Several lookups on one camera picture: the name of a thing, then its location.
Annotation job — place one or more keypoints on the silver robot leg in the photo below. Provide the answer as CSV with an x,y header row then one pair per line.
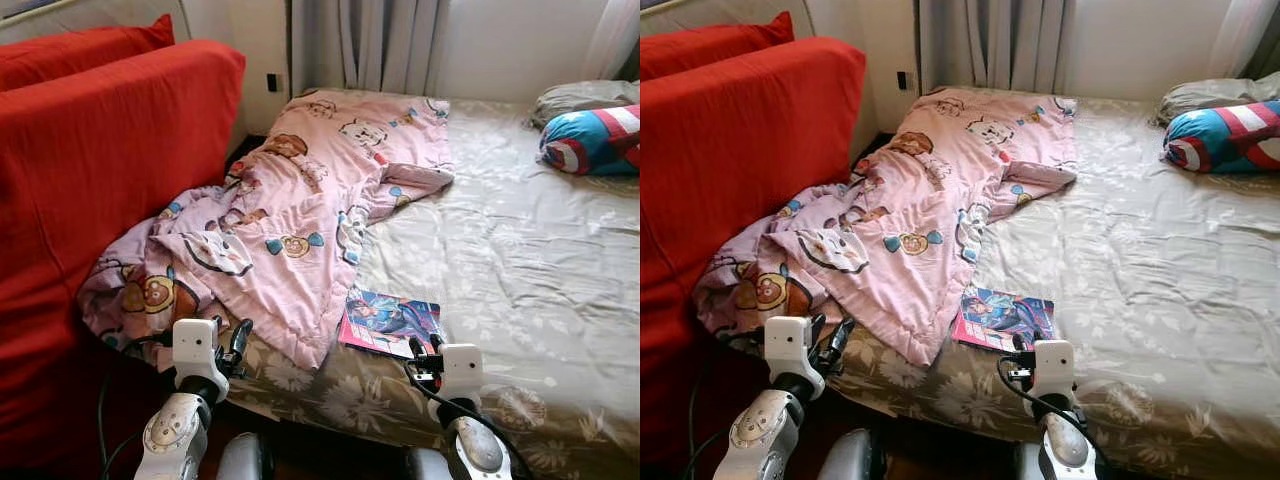
x,y
850,458
1030,465
245,460
428,468

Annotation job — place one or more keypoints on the red cushion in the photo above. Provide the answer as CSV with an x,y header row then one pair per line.
x,y
700,50
70,55

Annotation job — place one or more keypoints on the silver right robot leg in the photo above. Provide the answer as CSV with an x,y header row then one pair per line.
x,y
1030,465
428,468

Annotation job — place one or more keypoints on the pale sheer curtain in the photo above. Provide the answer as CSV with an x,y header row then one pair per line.
x,y
610,40
1230,35

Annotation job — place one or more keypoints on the grey pleated curtain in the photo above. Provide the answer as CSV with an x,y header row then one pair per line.
x,y
1000,45
370,45

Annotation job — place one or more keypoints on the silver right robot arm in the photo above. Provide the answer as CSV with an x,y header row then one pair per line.
x,y
478,450
1068,445

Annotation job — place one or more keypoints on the red white blue bolster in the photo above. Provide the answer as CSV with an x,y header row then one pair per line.
x,y
1220,138
590,140

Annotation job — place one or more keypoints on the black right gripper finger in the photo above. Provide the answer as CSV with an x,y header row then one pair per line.
x,y
1007,346
1024,343
414,348
436,345

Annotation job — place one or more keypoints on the red covered mattress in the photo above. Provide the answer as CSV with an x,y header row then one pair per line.
x,y
740,180
100,180

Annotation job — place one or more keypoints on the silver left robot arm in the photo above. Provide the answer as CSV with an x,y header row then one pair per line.
x,y
760,430
172,435

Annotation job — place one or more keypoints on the silver left robot leg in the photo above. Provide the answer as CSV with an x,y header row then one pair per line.
x,y
245,460
850,458

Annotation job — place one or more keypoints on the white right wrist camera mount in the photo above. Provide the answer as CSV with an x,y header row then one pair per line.
x,y
1055,365
463,368

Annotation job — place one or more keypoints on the black wall socket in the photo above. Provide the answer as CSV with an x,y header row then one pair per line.
x,y
274,82
904,80

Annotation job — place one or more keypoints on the beige floral bed sheet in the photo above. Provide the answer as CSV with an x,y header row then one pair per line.
x,y
1150,270
520,270

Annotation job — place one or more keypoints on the colourful comic book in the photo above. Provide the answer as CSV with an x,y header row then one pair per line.
x,y
1000,318
385,320

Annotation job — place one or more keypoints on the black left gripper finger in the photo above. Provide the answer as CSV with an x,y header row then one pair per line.
x,y
241,340
217,326
843,338
816,328

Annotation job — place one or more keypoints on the pink cartoon print blanket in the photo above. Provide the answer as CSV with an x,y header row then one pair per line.
x,y
900,200
280,200

